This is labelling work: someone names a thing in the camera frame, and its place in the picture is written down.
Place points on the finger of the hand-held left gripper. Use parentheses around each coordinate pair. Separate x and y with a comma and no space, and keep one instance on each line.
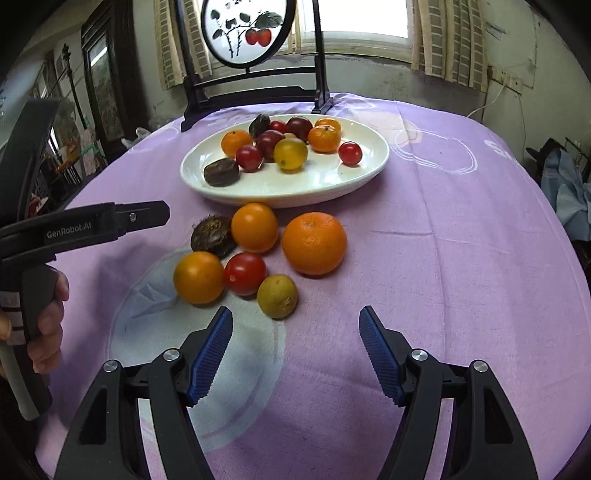
(143,214)

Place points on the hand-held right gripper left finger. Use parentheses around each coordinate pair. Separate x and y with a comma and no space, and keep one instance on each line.
(212,355)

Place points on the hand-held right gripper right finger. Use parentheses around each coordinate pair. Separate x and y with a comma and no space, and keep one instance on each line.
(381,355)

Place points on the brown water chestnut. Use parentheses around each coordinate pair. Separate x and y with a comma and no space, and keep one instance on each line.
(213,236)
(259,125)
(221,172)

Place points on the red cherry tomato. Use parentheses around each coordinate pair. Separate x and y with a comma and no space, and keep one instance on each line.
(350,153)
(244,273)
(249,158)
(277,126)

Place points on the small mandarin orange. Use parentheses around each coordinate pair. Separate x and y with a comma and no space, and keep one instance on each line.
(236,142)
(324,138)

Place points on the large orange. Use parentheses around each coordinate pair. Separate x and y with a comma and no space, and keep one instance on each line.
(314,243)

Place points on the dark purple tomato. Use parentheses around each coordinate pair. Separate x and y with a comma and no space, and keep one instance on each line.
(270,144)
(298,128)

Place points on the yellow cherry tomato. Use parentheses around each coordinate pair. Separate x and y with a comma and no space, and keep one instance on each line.
(290,154)

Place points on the white oval plate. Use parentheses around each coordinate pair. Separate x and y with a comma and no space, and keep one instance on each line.
(300,184)

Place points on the person's left hand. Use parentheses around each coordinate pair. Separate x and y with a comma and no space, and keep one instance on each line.
(51,332)

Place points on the white plastic bag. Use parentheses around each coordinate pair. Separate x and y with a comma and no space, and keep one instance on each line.
(136,137)

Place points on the dark wooden cabinet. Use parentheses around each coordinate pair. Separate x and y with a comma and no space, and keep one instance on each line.
(120,92)

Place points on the purple tablecloth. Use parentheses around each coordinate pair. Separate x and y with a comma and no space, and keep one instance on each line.
(438,230)

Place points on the beige checked curtain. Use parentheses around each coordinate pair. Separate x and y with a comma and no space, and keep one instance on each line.
(171,46)
(448,41)

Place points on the round painted screen black stand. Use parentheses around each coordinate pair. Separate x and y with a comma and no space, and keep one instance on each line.
(272,46)

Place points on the blue cloth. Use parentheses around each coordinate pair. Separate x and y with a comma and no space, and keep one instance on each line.
(568,194)

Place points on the window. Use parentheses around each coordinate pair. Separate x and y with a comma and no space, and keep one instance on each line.
(364,23)

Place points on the white wall socket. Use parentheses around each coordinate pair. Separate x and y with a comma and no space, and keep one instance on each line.
(505,79)

